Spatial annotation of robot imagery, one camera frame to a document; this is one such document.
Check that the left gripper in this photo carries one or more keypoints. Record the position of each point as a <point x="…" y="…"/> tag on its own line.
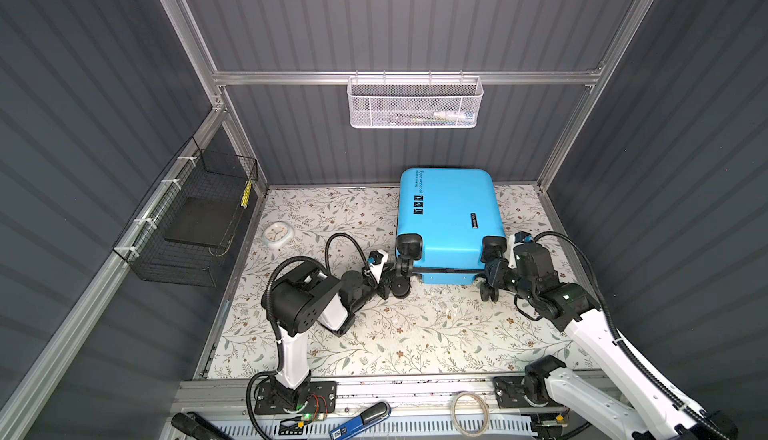
<point x="383" y="287"/>

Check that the yellow marker pen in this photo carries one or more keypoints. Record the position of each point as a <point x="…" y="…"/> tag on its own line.
<point x="246" y="194"/>

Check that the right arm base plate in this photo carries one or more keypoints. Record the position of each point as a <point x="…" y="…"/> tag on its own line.
<point x="510" y="391"/>

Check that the black wire wall basket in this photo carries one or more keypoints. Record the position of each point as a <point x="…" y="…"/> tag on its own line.
<point x="202" y="173"/>

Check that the items in white basket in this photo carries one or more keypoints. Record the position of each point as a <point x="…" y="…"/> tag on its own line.
<point x="447" y="118"/>

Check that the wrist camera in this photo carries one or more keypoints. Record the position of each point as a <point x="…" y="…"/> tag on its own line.
<point x="522" y="237"/>
<point x="377" y="261"/>

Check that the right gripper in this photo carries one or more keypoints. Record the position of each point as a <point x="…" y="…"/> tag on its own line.
<point x="495" y="272"/>

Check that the white wire mesh basket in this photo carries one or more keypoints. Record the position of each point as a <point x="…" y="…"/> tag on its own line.
<point x="369" y="96"/>

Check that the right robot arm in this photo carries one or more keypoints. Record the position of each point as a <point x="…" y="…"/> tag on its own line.
<point x="654" y="407"/>

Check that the blue hard-shell suitcase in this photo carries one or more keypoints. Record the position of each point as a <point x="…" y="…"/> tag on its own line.
<point x="449" y="227"/>

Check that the floral table cloth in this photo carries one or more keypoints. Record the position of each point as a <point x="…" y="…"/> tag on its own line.
<point x="436" y="329"/>

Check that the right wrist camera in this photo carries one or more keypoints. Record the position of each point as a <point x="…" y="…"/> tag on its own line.
<point x="522" y="237"/>

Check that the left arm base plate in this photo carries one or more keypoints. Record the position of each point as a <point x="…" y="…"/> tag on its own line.
<point x="315" y="395"/>

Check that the black handle tool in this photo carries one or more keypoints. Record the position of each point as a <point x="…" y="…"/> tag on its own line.
<point x="194" y="425"/>

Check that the blue black handled tool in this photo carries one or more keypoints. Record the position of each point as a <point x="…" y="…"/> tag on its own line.
<point x="366" y="420"/>

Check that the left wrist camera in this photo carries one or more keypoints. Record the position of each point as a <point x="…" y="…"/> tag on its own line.
<point x="377" y="261"/>

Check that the black pad in basket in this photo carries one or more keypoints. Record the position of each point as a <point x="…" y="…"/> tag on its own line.
<point x="202" y="222"/>

